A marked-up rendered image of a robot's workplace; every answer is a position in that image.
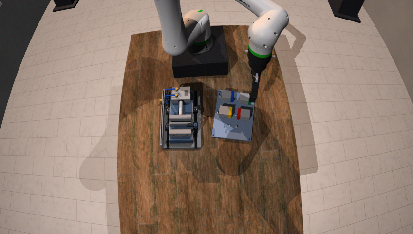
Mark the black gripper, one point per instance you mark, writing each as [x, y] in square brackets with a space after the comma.
[256, 71]

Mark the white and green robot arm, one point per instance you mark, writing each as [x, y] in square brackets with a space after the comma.
[192, 31]

